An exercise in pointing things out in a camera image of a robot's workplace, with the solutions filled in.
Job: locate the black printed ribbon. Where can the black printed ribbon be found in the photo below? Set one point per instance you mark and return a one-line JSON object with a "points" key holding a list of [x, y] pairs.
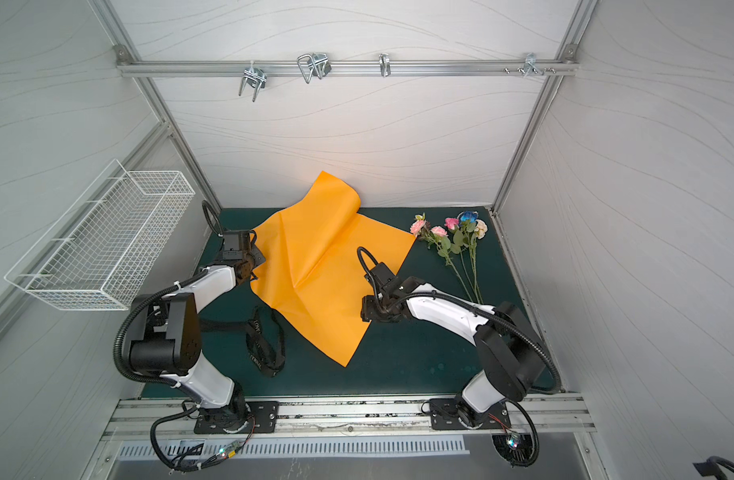
{"points": [[268, 358]]}

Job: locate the metal ring clamp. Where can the metal ring clamp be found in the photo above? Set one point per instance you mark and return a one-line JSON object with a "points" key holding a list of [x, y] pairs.
{"points": [[384, 65]]}

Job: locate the light pink fake rose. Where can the light pink fake rose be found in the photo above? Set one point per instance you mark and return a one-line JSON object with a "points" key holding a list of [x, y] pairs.
{"points": [[458, 261]]}

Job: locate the metal hook clamp left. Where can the metal hook clamp left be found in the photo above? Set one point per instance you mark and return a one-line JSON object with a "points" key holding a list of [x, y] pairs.
{"points": [[253, 79]]}

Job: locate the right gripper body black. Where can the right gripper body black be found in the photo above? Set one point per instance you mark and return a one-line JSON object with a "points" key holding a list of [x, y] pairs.
{"points": [[372, 308]]}

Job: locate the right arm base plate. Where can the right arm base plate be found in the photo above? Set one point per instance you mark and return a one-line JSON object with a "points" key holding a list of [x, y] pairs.
{"points": [[447, 414]]}

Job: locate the metal hook clamp middle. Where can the metal hook clamp middle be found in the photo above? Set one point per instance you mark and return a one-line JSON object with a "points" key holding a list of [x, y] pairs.
{"points": [[314, 65]]}

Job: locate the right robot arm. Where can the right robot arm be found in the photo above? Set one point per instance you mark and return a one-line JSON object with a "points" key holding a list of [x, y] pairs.
{"points": [[513, 358]]}

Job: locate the metal bracket clamp right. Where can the metal bracket clamp right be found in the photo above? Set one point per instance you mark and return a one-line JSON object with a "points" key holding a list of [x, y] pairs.
{"points": [[529, 68]]}

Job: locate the aluminium crossbar rail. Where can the aluminium crossbar rail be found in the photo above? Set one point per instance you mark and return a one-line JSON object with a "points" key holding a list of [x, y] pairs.
{"points": [[340, 68]]}

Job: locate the orange wrapping paper sheet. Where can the orange wrapping paper sheet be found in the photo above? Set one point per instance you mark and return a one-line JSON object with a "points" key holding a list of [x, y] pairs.
{"points": [[311, 273]]}

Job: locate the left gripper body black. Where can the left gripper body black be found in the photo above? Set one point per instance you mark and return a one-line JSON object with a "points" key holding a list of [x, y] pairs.
{"points": [[254, 257]]}

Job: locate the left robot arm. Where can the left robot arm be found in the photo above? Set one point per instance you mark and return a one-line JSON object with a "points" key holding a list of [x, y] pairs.
{"points": [[160, 341]]}

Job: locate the aluminium front rail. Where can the aluminium front rail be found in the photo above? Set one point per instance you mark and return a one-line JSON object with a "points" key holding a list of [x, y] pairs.
{"points": [[353, 416]]}

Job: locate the magenta fake rose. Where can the magenta fake rose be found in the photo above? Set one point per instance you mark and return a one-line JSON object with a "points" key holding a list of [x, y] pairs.
{"points": [[455, 231]]}

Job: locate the metal hook clamp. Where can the metal hook clamp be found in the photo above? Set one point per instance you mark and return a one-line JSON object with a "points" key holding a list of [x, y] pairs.
{"points": [[314, 65], [253, 79]]}

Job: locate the white wire basket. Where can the white wire basket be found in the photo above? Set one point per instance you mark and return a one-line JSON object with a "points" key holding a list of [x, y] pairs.
{"points": [[97, 255]]}

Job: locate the white slotted cable duct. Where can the white slotted cable duct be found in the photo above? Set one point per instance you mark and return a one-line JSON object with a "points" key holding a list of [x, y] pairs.
{"points": [[310, 447]]}

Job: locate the blue fake flower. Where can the blue fake flower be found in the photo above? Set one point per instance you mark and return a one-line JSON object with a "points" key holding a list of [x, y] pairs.
{"points": [[473, 229]]}

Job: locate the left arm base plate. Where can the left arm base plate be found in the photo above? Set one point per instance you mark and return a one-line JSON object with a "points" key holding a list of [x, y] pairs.
{"points": [[257, 416]]}

